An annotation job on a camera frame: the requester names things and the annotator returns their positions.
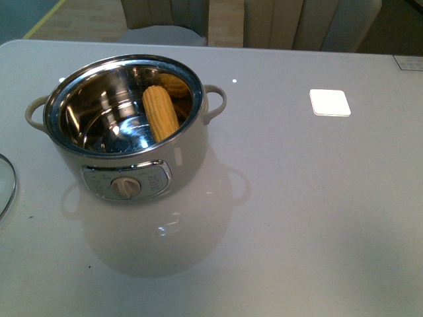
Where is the beige upholstered chair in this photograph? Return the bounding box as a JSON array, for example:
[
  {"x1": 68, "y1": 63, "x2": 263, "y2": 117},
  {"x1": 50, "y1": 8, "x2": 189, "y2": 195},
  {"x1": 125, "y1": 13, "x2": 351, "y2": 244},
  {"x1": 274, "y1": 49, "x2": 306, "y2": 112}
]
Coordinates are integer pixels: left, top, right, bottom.
[
  {"x1": 244, "y1": 0, "x2": 382, "y2": 52},
  {"x1": 118, "y1": 0, "x2": 210, "y2": 46}
]

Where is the left beige upholstered chair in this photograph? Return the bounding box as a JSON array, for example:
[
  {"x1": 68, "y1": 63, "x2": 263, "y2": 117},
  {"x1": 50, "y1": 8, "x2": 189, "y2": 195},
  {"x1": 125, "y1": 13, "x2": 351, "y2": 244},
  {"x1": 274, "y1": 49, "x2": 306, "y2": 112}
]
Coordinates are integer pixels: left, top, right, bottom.
[{"x1": 118, "y1": 0, "x2": 210, "y2": 46}]

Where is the yellow corn cob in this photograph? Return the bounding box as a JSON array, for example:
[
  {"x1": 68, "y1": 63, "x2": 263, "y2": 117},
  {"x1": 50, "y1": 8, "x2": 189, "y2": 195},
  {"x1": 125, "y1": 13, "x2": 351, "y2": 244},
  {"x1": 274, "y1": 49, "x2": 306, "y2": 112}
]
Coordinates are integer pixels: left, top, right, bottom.
[{"x1": 142, "y1": 85, "x2": 180, "y2": 143}]

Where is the right beige upholstered chair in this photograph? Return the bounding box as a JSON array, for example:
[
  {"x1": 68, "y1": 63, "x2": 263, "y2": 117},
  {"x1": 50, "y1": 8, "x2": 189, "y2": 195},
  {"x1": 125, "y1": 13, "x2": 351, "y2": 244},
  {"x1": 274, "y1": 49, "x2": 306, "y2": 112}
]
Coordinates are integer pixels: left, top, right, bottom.
[{"x1": 244, "y1": 0, "x2": 382, "y2": 52}]

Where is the table label sticker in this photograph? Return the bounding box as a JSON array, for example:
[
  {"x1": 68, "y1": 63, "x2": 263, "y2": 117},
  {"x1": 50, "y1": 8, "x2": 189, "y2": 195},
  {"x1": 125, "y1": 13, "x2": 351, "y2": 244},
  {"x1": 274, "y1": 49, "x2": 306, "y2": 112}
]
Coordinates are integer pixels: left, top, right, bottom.
[{"x1": 393, "y1": 55, "x2": 423, "y2": 71}]

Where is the beige electric cooking pot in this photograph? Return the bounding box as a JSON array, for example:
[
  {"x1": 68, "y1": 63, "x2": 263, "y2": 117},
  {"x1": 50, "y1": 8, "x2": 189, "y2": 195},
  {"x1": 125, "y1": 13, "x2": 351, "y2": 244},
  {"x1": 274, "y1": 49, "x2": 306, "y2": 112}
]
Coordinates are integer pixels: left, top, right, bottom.
[{"x1": 25, "y1": 54, "x2": 226, "y2": 201}]

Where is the glass pot lid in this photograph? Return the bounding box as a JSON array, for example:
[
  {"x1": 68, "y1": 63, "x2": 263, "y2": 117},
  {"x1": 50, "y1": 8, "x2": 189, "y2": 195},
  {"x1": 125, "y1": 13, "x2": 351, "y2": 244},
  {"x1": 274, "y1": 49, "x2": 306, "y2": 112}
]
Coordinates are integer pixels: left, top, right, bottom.
[{"x1": 1, "y1": 154, "x2": 17, "y2": 220}]

